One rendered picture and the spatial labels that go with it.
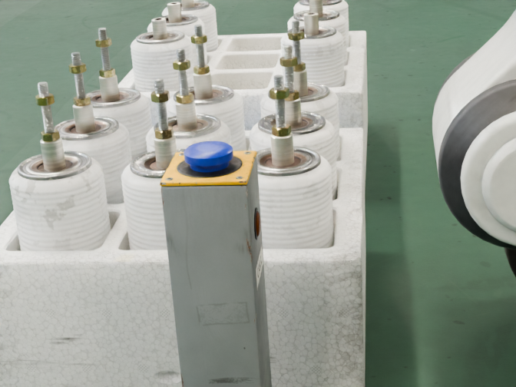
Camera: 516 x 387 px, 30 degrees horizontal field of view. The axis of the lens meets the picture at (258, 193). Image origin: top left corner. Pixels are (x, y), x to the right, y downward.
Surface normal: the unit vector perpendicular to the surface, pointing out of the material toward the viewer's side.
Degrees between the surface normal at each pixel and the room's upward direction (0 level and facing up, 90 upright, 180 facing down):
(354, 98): 90
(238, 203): 90
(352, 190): 0
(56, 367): 90
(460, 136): 69
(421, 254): 0
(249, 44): 90
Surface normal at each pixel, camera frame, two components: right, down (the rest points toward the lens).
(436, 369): -0.06, -0.92
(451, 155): -0.78, 0.15
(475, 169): -0.12, 0.39
